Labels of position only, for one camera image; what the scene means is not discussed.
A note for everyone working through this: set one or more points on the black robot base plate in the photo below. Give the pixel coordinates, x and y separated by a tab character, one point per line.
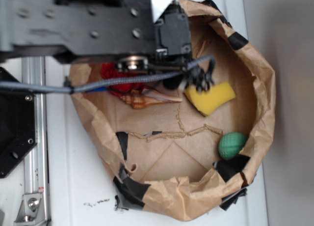
17	128

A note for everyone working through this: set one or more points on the metal corner bracket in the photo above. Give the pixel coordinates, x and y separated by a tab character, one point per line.
31	212

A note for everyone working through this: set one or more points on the green textured ball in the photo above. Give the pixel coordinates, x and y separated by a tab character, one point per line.
231	144

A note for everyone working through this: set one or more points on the brown spiral seashell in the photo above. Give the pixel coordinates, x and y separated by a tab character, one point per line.
147	96

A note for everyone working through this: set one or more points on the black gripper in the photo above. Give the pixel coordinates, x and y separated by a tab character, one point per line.
173	47

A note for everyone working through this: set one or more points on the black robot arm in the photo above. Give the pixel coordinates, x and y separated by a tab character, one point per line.
148	37

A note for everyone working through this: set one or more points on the brown paper bag bin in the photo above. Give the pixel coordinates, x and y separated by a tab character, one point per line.
164	158

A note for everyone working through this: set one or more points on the red crumpled paper flower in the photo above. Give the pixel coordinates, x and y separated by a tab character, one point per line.
109	72

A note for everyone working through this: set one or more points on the yellow sponge piece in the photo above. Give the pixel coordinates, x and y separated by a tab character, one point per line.
207	102

